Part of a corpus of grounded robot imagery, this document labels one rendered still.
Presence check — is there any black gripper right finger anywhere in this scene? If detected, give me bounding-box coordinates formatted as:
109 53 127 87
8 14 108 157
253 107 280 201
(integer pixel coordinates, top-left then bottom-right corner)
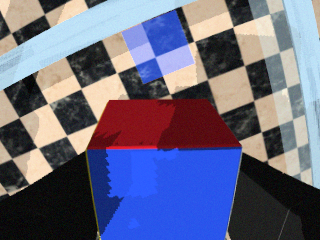
227 152 320 240

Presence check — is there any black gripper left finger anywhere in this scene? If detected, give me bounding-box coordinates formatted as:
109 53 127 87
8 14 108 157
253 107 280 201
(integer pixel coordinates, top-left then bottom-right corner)
0 151 98 240

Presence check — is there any blue and red cube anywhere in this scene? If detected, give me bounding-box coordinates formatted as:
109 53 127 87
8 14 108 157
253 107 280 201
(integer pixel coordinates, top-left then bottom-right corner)
85 99 243 240

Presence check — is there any transparent blue cube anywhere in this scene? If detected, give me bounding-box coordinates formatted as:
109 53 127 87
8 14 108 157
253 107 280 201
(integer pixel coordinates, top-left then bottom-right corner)
121 10 195 84

